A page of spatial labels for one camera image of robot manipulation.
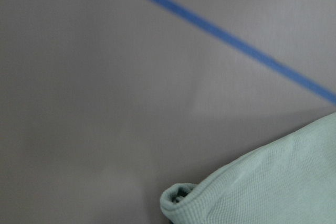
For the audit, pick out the olive green long-sleeve shirt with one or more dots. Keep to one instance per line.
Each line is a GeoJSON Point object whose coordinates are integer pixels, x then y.
{"type": "Point", "coordinates": [291, 180]}

